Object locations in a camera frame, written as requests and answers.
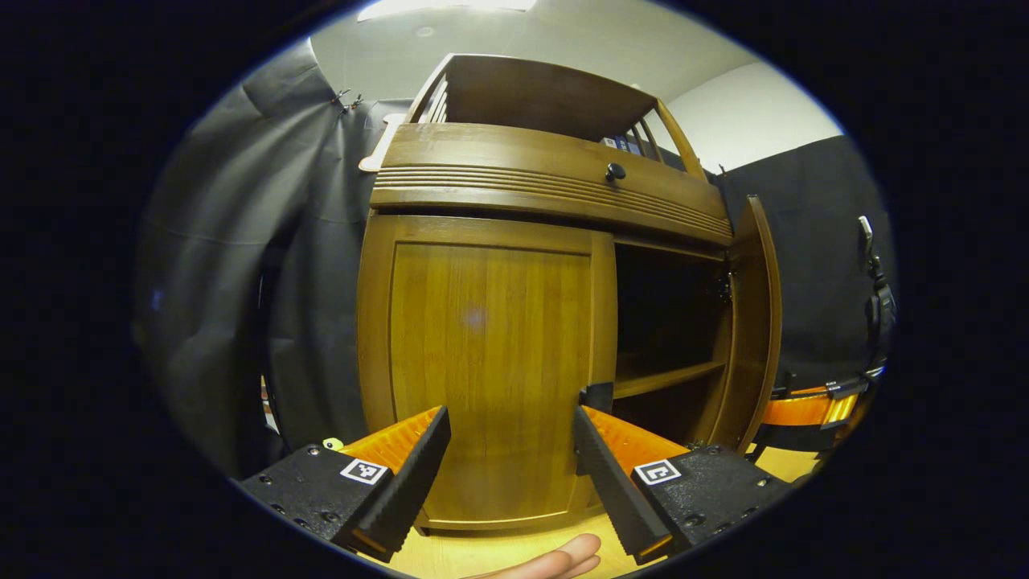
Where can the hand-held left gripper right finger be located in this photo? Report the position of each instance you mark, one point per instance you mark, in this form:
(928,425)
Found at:
(611,490)

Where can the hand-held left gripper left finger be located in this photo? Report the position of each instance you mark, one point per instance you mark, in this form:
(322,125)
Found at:
(418,474)

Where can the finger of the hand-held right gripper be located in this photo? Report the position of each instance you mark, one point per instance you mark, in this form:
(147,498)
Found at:
(804,410)

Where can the wooden cabinet door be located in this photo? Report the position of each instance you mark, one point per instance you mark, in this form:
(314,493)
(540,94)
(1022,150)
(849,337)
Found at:
(482,354)
(756,322)

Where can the wooden double-door shoe cabinet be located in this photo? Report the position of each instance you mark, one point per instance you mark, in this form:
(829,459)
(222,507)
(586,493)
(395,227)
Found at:
(539,96)

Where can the green frog toy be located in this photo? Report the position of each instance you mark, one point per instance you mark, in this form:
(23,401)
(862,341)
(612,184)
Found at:
(332,443)

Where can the black backdrop cloth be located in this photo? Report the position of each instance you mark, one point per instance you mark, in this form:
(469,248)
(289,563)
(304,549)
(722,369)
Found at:
(281,241)

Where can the row of blue books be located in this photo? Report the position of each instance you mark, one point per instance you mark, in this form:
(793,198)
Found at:
(621,145)

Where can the wooden drawer with black knob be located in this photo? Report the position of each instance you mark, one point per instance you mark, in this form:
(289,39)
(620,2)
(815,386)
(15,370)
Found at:
(498,161)

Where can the ceiling light panel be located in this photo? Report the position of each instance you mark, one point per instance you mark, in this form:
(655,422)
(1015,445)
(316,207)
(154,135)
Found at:
(446,6)

